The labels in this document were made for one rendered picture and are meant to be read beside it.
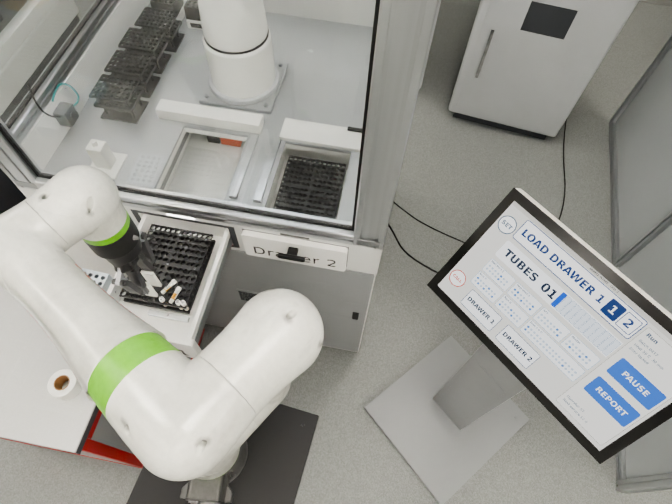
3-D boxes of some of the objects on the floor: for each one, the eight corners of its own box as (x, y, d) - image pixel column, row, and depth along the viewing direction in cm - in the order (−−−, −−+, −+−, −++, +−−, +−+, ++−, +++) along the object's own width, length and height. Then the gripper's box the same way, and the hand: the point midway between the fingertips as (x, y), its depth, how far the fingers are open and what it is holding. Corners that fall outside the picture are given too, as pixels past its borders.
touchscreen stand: (440, 505, 177) (559, 492, 89) (363, 408, 194) (400, 316, 106) (526, 420, 194) (700, 337, 105) (449, 337, 210) (542, 205, 122)
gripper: (113, 206, 96) (150, 260, 117) (81, 270, 89) (127, 316, 110) (148, 212, 96) (179, 265, 117) (119, 277, 89) (157, 321, 109)
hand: (149, 284), depth 110 cm, fingers closed
